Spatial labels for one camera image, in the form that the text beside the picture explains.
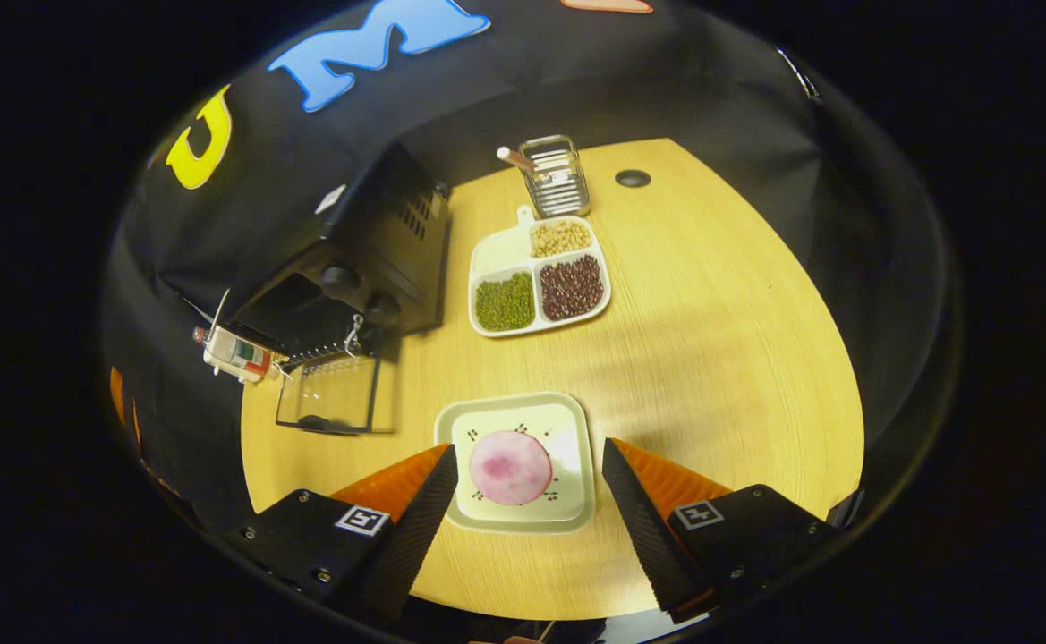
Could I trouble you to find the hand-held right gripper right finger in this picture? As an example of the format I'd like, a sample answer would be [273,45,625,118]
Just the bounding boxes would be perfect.
[601,438,846,624]

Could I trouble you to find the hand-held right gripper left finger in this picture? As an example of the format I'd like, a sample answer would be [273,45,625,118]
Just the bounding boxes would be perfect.
[223,443,461,623]

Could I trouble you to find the white square plate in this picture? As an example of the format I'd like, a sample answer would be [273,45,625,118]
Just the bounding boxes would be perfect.
[434,391,597,536]

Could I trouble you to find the pink round food slice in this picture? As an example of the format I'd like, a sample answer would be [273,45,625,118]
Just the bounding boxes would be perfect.
[469,430,554,507]

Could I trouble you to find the black electric oven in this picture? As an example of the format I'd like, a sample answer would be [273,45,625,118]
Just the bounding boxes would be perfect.
[157,139,452,436]

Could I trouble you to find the white divided bean tray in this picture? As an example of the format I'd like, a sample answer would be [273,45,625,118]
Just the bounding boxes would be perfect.
[468,206,613,339]

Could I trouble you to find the clear utensil holder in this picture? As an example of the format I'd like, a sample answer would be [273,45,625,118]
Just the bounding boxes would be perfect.
[519,134,591,220]

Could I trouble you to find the black backdrop cloth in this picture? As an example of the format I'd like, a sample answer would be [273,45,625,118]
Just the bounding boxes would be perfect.
[102,0,953,538]

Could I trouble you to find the white cable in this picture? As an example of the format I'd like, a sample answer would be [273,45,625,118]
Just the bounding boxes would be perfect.
[775,47,821,101]

